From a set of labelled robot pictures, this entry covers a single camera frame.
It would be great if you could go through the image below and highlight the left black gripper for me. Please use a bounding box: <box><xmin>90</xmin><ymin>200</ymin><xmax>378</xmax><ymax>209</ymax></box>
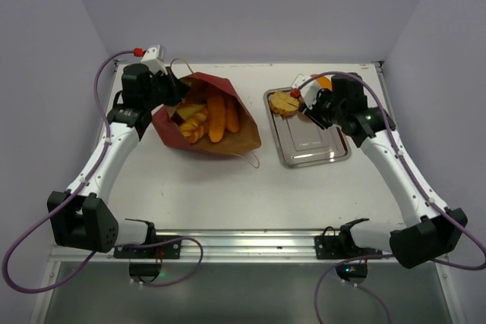
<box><xmin>143</xmin><ymin>66</ymin><xmax>191</xmax><ymax>109</ymax></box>

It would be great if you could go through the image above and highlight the red paper bag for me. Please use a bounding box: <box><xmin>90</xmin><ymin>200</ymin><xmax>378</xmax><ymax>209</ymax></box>
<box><xmin>153</xmin><ymin>72</ymin><xmax>261</xmax><ymax>158</ymax></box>

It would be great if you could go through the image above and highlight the round orange fake bun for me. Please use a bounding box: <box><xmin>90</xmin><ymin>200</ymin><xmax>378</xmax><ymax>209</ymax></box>
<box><xmin>311</xmin><ymin>74</ymin><xmax>332</xmax><ymax>90</ymax></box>

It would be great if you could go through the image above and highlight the seeded fake bread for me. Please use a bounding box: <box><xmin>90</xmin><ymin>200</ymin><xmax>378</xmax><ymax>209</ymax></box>
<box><xmin>269</xmin><ymin>91</ymin><xmax>301</xmax><ymax>118</ymax></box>

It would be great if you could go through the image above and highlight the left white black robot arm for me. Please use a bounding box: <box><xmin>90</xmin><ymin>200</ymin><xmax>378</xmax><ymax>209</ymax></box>
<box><xmin>47</xmin><ymin>61</ymin><xmax>189</xmax><ymax>258</ymax></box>

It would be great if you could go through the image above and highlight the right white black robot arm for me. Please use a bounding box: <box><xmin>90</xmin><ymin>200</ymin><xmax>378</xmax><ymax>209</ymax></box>
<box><xmin>293</xmin><ymin>73</ymin><xmax>468</xmax><ymax>269</ymax></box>

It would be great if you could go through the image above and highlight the sliced fake bread piece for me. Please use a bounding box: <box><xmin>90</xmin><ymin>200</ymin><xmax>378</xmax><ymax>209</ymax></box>
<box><xmin>175</xmin><ymin>103</ymin><xmax>206</xmax><ymax>121</ymax></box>

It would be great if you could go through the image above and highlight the long orange fake baguette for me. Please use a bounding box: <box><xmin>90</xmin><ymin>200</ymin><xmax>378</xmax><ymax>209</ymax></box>
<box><xmin>207</xmin><ymin>91</ymin><xmax>226</xmax><ymax>143</ymax></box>

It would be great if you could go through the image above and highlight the twisted yellow fake bread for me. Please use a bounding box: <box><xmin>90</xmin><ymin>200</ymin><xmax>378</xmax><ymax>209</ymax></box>
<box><xmin>179</xmin><ymin>108</ymin><xmax>209</xmax><ymax>144</ymax></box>

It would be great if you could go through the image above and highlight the steel tray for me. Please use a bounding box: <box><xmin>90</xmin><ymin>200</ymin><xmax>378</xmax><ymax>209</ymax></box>
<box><xmin>264</xmin><ymin>89</ymin><xmax>352</xmax><ymax>168</ymax></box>

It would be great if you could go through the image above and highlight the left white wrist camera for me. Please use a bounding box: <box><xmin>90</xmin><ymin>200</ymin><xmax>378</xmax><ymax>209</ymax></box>
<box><xmin>140</xmin><ymin>45</ymin><xmax>166</xmax><ymax>74</ymax></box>

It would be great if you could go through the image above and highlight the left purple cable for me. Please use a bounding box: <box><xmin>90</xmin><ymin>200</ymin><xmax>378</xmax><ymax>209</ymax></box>
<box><xmin>2</xmin><ymin>47</ymin><xmax>147</xmax><ymax>294</ymax></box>

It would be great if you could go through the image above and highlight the purple cable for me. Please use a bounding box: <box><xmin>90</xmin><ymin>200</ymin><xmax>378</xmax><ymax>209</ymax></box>
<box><xmin>2</xmin><ymin>47</ymin><xmax>147</xmax><ymax>294</ymax></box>
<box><xmin>292</xmin><ymin>71</ymin><xmax>486</xmax><ymax>324</ymax></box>

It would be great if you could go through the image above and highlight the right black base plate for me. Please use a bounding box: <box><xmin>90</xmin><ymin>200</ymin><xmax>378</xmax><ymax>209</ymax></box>
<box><xmin>314</xmin><ymin>234</ymin><xmax>383</xmax><ymax>260</ymax></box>

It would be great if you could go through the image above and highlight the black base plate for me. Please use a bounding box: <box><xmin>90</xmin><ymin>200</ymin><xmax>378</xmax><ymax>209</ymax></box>
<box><xmin>113</xmin><ymin>235</ymin><xmax>181</xmax><ymax>260</ymax></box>
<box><xmin>314</xmin><ymin>234</ymin><xmax>383</xmax><ymax>260</ymax></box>

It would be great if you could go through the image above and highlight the aluminium rail frame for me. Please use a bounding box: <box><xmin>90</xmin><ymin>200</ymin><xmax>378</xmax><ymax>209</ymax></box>
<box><xmin>49</xmin><ymin>228</ymin><xmax>453</xmax><ymax>264</ymax></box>

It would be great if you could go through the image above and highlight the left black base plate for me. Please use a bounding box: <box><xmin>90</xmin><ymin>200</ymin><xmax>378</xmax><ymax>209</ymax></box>
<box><xmin>113</xmin><ymin>235</ymin><xmax>181</xmax><ymax>260</ymax></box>

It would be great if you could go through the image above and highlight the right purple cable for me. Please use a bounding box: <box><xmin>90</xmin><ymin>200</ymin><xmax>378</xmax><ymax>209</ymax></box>
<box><xmin>292</xmin><ymin>71</ymin><xmax>486</xmax><ymax>324</ymax></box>

